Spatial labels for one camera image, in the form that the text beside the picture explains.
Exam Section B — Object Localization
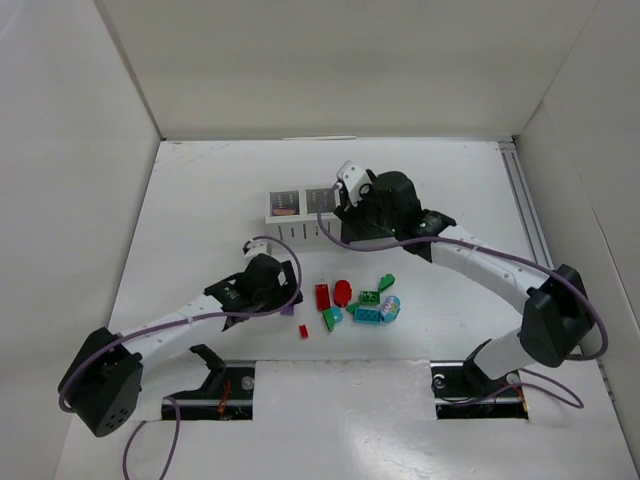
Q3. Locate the purple lego with orange print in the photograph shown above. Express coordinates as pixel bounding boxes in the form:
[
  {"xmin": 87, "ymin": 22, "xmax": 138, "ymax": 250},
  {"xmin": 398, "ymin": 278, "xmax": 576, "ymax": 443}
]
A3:
[{"xmin": 280, "ymin": 304, "xmax": 301, "ymax": 317}]

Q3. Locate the red rectangular lego brick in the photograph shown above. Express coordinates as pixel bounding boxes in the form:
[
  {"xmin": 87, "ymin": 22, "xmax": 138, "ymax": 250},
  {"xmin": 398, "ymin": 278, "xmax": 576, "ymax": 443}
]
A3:
[{"xmin": 314, "ymin": 283, "xmax": 332, "ymax": 312}]

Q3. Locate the red rounded lego brick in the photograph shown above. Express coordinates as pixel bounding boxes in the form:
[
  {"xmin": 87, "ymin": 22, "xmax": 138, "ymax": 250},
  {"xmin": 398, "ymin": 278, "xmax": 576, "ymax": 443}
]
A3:
[{"xmin": 333, "ymin": 280, "xmax": 353, "ymax": 308}]

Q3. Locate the purple lego brick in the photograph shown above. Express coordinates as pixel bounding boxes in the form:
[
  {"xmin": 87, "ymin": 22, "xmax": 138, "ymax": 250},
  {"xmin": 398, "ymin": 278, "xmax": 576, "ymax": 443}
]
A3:
[{"xmin": 271, "ymin": 208, "xmax": 299, "ymax": 217}]

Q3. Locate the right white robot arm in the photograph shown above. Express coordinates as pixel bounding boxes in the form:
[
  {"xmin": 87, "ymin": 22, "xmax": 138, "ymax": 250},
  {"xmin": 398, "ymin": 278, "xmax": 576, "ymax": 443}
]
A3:
[{"xmin": 334, "ymin": 162, "xmax": 601, "ymax": 384}]

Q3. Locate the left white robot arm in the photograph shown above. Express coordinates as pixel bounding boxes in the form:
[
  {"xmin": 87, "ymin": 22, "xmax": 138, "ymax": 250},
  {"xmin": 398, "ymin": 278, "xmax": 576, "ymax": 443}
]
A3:
[{"xmin": 58, "ymin": 254, "xmax": 302, "ymax": 438}]

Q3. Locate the green sloped lego brick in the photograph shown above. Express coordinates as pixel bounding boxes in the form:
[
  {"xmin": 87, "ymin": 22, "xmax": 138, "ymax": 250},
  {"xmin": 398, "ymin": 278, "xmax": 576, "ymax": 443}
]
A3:
[{"xmin": 377, "ymin": 274, "xmax": 396, "ymax": 293}]

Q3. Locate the green and blue lego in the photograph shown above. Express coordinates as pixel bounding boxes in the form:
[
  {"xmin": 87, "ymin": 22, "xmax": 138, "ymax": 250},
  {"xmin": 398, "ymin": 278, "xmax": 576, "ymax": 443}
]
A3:
[{"xmin": 322, "ymin": 306, "xmax": 343, "ymax": 332}]

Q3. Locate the white double container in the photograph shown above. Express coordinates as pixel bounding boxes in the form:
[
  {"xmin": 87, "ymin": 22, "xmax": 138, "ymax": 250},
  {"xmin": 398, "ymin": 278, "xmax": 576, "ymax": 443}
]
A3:
[{"xmin": 265, "ymin": 186, "xmax": 342, "ymax": 247}]

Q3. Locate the green square lego brick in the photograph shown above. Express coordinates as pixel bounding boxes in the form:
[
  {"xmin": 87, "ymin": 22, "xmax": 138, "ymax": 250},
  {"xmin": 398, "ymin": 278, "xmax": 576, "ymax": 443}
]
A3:
[{"xmin": 359, "ymin": 290, "xmax": 381, "ymax": 306}]

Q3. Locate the small green lego piece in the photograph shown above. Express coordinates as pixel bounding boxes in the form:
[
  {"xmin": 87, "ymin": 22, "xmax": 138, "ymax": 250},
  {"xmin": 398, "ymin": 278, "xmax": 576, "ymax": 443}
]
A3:
[{"xmin": 346, "ymin": 302, "xmax": 360, "ymax": 315}]

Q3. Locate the cyan printed round lego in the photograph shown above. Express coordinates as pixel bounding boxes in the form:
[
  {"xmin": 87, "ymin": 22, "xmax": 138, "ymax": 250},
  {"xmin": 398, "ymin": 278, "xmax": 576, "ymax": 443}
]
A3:
[{"xmin": 379, "ymin": 295, "xmax": 401, "ymax": 324}]

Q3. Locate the cyan flat lego brick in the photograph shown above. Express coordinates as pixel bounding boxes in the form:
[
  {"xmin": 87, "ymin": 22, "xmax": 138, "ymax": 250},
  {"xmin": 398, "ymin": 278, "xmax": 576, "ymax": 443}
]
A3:
[{"xmin": 353, "ymin": 307, "xmax": 383, "ymax": 325}]

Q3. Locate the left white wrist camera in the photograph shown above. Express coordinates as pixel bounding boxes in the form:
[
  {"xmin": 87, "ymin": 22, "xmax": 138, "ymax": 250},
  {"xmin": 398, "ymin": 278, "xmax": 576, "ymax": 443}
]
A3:
[{"xmin": 242, "ymin": 239, "xmax": 271, "ymax": 258}]

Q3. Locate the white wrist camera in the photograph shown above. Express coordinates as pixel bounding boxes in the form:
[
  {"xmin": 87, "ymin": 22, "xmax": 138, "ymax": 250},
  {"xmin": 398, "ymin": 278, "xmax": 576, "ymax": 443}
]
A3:
[
  {"xmin": 336, "ymin": 161, "xmax": 373, "ymax": 207},
  {"xmin": 242, "ymin": 239, "xmax": 271, "ymax": 258}
]

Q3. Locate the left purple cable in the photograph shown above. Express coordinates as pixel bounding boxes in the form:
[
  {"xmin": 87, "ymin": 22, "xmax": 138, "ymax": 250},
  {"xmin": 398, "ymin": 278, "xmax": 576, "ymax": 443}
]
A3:
[{"xmin": 58, "ymin": 235, "xmax": 303, "ymax": 480}]

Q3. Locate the purple cable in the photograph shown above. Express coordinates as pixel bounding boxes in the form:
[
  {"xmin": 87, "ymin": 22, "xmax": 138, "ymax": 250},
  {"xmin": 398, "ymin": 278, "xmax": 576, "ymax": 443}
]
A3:
[
  {"xmin": 317, "ymin": 182, "xmax": 609, "ymax": 410},
  {"xmin": 58, "ymin": 235, "xmax": 303, "ymax": 480}
]

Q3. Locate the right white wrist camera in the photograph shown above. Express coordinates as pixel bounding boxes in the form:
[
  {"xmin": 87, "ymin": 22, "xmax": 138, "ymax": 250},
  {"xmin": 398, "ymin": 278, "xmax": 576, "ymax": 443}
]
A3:
[{"xmin": 336, "ymin": 161, "xmax": 373, "ymax": 207}]

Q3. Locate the aluminium rail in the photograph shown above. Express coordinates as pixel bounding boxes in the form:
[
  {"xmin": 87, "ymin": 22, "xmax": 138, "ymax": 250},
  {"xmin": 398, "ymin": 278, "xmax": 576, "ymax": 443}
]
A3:
[{"xmin": 498, "ymin": 140, "xmax": 553, "ymax": 267}]

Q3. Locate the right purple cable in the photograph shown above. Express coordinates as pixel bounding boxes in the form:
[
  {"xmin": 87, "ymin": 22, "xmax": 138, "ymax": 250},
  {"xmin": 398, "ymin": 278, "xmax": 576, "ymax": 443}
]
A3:
[{"xmin": 317, "ymin": 182, "xmax": 609, "ymax": 410}]

